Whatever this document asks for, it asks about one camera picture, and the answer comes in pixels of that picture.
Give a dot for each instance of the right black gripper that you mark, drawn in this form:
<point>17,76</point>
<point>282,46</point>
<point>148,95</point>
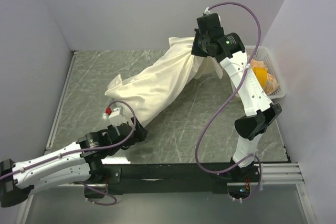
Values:
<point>195,51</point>

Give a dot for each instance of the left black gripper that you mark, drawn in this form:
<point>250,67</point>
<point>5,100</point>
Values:
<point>140,134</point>

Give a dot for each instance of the cream pillowcase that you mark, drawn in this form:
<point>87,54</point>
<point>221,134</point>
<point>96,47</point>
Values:
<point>157,86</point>

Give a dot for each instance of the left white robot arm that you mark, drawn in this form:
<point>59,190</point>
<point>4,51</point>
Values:
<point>80,161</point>

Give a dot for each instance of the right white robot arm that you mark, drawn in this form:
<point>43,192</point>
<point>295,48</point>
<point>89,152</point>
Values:
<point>229,52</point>

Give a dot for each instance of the black base bar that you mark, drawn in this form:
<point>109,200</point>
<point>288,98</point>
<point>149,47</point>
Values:
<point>169,178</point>

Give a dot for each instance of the white plastic basket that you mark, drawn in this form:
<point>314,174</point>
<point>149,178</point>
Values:
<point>264,54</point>

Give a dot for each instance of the yellow orange cloth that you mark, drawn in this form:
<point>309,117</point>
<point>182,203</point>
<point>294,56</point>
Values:
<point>267,81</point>

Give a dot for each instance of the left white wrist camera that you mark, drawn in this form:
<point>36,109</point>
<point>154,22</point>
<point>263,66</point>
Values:
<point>115,116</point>

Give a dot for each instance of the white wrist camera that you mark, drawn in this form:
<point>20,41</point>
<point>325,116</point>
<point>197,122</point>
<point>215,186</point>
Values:
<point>115,116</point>
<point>207,11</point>

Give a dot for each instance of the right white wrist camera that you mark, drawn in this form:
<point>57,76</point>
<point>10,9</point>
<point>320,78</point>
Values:
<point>207,11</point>

